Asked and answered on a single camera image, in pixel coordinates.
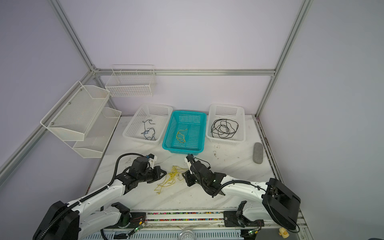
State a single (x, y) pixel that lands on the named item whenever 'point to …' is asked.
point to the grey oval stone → (258, 153)
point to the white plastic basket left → (148, 123)
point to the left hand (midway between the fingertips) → (165, 174)
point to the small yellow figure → (283, 232)
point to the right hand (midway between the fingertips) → (183, 173)
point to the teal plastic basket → (186, 132)
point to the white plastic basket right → (233, 112)
